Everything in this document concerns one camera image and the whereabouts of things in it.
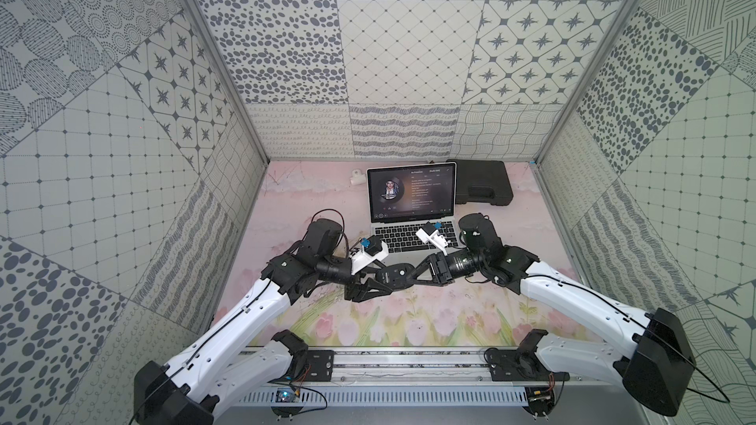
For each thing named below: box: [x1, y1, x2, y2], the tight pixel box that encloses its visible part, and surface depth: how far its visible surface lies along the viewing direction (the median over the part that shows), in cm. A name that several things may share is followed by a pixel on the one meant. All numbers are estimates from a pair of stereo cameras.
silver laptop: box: [366, 161, 463, 266], surface depth 100 cm
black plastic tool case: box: [445, 159, 514, 207], surface depth 107 cm
